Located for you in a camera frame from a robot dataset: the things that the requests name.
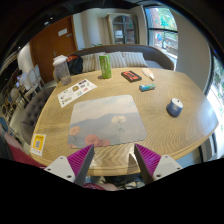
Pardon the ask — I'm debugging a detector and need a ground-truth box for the glass door cabinet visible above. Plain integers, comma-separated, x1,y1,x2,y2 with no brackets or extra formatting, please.
106,13,139,44

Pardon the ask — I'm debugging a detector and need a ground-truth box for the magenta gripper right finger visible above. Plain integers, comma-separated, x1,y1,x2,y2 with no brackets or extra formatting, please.
134,144,182,185

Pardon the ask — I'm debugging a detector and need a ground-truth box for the blue white round container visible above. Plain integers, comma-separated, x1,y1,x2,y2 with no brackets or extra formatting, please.
166,98,183,117

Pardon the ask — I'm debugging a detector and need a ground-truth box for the white sticker sheet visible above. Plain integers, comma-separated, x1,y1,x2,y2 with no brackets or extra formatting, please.
57,79,96,107

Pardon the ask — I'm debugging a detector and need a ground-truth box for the green drink can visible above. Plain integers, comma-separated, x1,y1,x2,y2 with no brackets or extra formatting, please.
99,54,111,79

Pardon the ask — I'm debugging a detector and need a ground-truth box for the black red box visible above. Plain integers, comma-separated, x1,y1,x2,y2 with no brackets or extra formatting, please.
121,71,141,83

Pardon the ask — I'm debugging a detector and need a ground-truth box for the grey tufted chair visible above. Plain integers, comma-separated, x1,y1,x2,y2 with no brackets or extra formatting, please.
20,87,54,144

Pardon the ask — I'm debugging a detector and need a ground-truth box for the clear plastic container white lid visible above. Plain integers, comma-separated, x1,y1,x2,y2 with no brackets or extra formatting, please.
53,55,71,85

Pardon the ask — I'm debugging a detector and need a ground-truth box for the teal small tube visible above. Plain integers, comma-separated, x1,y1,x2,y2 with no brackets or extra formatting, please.
139,84,156,92

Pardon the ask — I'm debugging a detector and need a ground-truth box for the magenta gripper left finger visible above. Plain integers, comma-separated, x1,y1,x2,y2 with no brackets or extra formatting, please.
45,145,94,186

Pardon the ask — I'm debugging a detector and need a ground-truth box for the striped cushion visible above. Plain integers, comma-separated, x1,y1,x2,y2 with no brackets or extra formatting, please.
122,52,147,67

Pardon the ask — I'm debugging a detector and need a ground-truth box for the brown wooden door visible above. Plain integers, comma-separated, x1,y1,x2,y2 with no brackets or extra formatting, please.
30,16,77,83

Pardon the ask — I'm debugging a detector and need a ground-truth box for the grey curved sofa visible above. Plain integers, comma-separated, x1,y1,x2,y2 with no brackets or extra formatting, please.
68,44,174,73

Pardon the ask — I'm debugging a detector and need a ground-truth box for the black bag on sofa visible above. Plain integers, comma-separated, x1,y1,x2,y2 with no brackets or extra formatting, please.
67,55,83,75

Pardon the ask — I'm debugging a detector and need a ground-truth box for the yellow QR code sticker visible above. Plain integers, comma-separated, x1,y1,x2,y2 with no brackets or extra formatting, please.
31,134,46,156

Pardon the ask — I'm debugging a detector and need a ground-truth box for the floral mouse pad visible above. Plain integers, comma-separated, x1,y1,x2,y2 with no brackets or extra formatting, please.
68,95,147,148

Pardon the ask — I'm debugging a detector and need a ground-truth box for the window with black frame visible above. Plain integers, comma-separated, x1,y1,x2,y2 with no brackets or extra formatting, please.
144,6,178,60

